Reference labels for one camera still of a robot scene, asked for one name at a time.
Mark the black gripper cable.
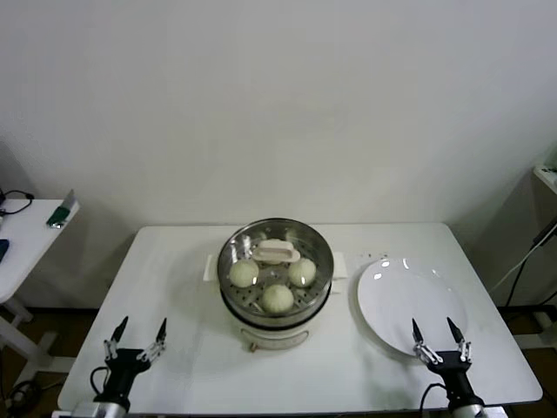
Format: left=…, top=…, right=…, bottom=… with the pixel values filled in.
left=420, top=381, right=447, bottom=418
left=90, top=367, right=110, bottom=401

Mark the black floor cable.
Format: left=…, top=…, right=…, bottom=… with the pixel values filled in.
left=0, top=381, right=43, bottom=408

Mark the white round plate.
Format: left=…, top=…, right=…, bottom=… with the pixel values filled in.
left=355, top=257, right=469, bottom=359

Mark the white side table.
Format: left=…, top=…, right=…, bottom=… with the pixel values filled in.
left=0, top=198, right=79, bottom=384

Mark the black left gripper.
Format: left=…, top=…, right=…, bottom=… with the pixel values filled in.
left=104, top=315, right=168, bottom=400

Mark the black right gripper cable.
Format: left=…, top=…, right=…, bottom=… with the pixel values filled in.
left=420, top=381, right=447, bottom=418

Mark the white steamed baozi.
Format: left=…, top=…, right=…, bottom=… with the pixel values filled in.
left=288, top=257, right=317, bottom=287
left=229, top=260, right=260, bottom=288
left=262, top=284, right=295, bottom=314

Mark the round glass pot lid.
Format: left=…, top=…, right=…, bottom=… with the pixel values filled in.
left=217, top=217, right=335, bottom=315

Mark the black cable on desk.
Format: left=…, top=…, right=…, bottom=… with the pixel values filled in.
left=0, top=189, right=34, bottom=214

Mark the white background cable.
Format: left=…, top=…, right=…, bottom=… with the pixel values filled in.
left=491, top=248, right=535, bottom=291

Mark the white electric cooker pot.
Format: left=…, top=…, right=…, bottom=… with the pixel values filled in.
left=217, top=273, right=345, bottom=353

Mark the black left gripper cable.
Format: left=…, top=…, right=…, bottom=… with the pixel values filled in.
left=90, top=367, right=110, bottom=401

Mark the green handled metal tool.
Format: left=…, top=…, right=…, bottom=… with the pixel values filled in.
left=44, top=189, right=75, bottom=230

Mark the white shelf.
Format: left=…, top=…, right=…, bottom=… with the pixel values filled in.
left=529, top=161, right=557, bottom=195

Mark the black background cable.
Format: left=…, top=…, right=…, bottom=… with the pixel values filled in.
left=507, top=247, right=535, bottom=307

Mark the steel steamer basket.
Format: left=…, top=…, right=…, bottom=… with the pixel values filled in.
left=202, top=217, right=349, bottom=327

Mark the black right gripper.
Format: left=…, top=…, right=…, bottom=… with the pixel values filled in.
left=412, top=317, right=484, bottom=408

